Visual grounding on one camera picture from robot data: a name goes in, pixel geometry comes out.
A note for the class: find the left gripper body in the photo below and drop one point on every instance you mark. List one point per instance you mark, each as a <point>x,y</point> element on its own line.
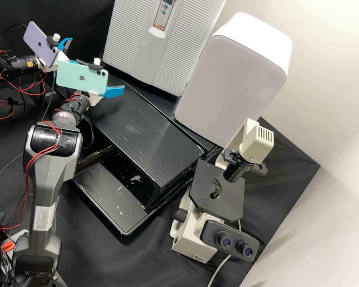
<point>63,56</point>

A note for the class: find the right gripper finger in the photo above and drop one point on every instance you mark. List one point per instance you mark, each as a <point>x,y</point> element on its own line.
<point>115,91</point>

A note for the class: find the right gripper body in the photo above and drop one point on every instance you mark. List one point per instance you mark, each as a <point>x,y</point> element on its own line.
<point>95,98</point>

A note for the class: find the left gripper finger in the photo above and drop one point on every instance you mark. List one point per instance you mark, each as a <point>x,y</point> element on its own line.
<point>75,61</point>
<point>64,45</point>

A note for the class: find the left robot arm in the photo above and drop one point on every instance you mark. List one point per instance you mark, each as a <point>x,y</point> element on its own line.
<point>21,64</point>

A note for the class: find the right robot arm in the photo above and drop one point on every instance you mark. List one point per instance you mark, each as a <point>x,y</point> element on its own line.
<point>42,179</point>

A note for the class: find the black platform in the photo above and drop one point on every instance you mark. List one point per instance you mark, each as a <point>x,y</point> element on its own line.
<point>167,104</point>
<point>143,134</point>

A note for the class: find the incubator door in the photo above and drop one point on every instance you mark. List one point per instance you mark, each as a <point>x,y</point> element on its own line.
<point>155,45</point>

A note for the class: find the black tray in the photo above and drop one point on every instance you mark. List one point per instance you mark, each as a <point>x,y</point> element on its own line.
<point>113,191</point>

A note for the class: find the white box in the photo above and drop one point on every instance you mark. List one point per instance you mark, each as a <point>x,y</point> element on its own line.
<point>227,83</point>

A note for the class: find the cream microscope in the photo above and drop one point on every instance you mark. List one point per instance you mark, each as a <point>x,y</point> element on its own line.
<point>215,191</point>

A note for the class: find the right wrist camera phone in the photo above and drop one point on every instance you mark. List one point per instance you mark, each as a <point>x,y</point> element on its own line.
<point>77,78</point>

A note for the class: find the wrist camera phone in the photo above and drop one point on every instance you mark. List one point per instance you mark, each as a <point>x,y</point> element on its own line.
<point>77,78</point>
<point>37,42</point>

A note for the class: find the left wrist camera phone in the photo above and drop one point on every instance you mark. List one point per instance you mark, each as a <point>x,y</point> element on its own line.
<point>37,42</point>

